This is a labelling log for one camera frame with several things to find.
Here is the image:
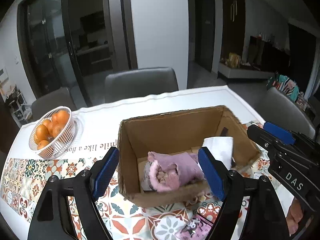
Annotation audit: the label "grey chair far left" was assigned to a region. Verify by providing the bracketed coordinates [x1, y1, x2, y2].
[31, 87, 77, 121]

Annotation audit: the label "oranges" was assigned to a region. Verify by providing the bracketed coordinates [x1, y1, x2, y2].
[34, 109, 70, 150]

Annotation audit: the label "white zigzag-edged cloth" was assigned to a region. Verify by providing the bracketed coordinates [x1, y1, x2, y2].
[202, 137, 233, 170]

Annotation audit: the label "beige patterned cloth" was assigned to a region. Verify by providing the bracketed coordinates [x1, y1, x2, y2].
[140, 161, 158, 191]

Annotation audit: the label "white fruit basket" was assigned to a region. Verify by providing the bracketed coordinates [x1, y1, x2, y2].
[29, 106, 76, 160]

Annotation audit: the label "grey chair far middle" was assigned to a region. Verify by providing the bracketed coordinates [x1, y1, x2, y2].
[105, 67, 178, 103]

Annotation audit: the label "black white patterned cloth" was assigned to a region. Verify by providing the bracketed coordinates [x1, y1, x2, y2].
[220, 127, 236, 168]

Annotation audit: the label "cardboard box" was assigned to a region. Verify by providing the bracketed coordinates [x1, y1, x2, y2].
[118, 106, 260, 207]

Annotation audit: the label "colourful clothes pile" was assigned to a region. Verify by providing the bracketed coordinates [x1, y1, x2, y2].
[266, 73, 304, 102]

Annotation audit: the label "sliding glass door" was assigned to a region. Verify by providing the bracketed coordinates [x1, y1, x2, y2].
[17, 0, 131, 107]

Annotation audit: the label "pink cartoon packet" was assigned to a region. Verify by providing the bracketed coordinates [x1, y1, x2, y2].
[175, 213, 215, 240]

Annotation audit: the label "white shelf rack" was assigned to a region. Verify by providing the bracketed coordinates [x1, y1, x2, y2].
[4, 85, 33, 127]

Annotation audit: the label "pink fluffy slipper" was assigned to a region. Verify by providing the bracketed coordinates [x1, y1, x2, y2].
[149, 160, 180, 193]

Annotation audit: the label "refrigerator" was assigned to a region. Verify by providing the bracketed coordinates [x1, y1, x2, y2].
[103, 0, 138, 72]

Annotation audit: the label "mauve knitted cloth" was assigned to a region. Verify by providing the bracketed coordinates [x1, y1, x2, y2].
[148, 151, 204, 189]

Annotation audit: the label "low tv cabinet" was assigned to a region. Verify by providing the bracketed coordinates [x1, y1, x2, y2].
[218, 53, 273, 80]

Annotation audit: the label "grey chair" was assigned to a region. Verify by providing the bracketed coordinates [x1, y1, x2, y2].
[105, 67, 178, 103]
[31, 87, 77, 121]
[255, 87, 316, 139]

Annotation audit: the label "grey chair right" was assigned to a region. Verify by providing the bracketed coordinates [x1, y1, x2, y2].
[255, 87, 316, 139]

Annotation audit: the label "right hand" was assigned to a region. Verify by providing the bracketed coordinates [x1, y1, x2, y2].
[286, 198, 303, 236]

